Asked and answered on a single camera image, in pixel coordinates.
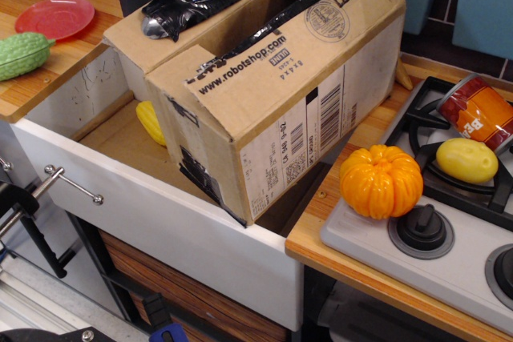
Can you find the brown cardboard shipping box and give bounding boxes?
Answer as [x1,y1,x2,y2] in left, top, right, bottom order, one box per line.
[103,0,406,224]

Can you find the silver metal spoon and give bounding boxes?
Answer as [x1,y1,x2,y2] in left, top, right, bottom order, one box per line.
[141,16,168,39]

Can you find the red plastic plate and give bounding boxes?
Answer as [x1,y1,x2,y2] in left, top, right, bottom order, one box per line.
[14,0,95,40]

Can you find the yellow toy squash in sink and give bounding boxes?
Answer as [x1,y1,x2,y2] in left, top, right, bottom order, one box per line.
[135,101,166,147]

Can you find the green toy bitter gourd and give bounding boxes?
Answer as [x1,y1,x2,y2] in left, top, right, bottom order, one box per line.
[1,32,55,81]

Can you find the white toy sink basin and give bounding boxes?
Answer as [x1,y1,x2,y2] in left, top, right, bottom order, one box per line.
[12,44,303,331]

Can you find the black metal table clamp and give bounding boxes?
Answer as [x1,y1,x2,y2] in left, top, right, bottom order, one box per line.
[1,165,104,278]

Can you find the orange toy pumpkin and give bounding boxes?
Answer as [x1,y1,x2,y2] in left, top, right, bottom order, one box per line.
[339,144,424,220]

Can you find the red orange beans can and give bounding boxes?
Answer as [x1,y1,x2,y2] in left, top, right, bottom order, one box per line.
[436,74,512,155]

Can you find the yellow toy potato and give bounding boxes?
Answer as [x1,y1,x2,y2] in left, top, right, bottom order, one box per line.
[436,138,499,184]

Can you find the grey toy stove top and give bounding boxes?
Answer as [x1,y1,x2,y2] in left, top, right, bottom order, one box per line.
[321,77,512,333]

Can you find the black stove knob at edge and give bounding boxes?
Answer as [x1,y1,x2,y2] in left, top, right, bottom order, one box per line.
[485,243,512,309]

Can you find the blue black clamp handle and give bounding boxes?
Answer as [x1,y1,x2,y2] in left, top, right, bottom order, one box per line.
[142,293,188,342]

